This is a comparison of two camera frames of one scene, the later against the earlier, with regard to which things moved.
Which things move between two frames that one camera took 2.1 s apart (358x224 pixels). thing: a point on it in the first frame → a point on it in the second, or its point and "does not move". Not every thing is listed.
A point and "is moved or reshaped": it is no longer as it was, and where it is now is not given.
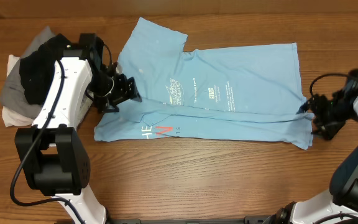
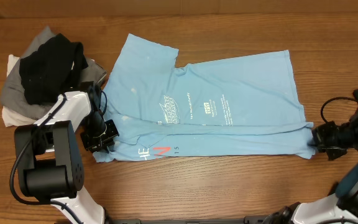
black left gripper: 125,90 → 100,145
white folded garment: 11,118 does not move
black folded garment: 36,70 does not move
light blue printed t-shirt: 247,92 is moved or reshaped
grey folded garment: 13,97 does not move
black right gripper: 314,105 → 320,134
